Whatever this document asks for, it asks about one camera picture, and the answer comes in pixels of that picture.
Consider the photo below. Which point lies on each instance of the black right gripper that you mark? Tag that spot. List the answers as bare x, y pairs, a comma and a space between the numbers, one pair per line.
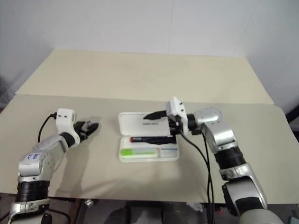
174, 127

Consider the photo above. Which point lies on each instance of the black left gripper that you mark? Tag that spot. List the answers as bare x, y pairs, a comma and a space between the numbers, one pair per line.
80, 131

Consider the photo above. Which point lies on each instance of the black marker with red cap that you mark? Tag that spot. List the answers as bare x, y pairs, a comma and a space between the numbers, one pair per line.
140, 139

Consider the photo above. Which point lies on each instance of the white hinged pencil case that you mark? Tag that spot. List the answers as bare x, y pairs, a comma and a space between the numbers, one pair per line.
135, 123

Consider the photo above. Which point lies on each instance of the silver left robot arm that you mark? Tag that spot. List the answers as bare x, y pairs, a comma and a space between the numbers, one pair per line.
39, 168

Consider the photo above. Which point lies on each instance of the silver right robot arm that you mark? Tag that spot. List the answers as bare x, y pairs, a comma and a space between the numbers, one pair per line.
236, 163

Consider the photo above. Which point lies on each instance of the green and white eraser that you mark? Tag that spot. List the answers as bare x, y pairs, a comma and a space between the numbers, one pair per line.
137, 152

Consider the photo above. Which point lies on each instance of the beige table mat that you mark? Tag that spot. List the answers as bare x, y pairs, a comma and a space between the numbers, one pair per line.
140, 177

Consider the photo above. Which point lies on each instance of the small silver metal part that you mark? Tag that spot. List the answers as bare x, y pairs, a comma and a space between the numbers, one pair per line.
89, 203

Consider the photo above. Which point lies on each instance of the small white crumpled object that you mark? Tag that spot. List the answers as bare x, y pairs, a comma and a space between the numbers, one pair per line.
196, 207

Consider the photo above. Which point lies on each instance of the grey blue box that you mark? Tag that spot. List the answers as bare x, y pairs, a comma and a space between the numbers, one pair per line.
294, 220

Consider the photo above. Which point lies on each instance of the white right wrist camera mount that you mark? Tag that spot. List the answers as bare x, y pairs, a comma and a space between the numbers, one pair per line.
176, 107

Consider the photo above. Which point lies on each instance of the dark frame beside table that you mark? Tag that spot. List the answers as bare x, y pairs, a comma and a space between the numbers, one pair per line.
293, 109

